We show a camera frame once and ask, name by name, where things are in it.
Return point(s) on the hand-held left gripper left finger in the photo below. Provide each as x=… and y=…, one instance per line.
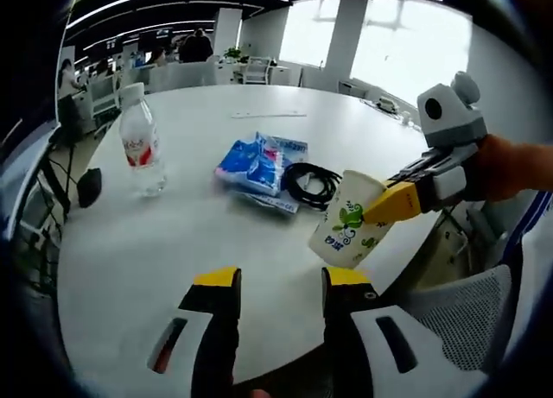
x=216, y=311

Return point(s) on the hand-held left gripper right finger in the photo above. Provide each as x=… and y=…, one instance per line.
x=350, y=303

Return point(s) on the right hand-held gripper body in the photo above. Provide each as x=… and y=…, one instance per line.
x=453, y=117

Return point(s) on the white paper cup green print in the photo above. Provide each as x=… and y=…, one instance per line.
x=345, y=234

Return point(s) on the pale blue wet wipes pack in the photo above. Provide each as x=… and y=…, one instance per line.
x=294, y=147

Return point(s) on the blue tissue pack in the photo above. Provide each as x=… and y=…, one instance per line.
x=248, y=167

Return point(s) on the clear plastic water bottle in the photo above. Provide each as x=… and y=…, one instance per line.
x=140, y=147

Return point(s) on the person's left hand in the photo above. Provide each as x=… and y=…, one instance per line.
x=260, y=388

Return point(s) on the grey mesh office chair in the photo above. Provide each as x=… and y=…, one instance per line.
x=471, y=311

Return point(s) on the person's white blue jacket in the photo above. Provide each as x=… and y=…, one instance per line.
x=533, y=264

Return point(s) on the white flat strip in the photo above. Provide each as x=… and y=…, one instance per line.
x=268, y=114

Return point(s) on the white office chair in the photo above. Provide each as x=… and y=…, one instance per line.
x=258, y=70

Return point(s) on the green potted plant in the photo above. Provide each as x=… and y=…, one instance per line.
x=233, y=53

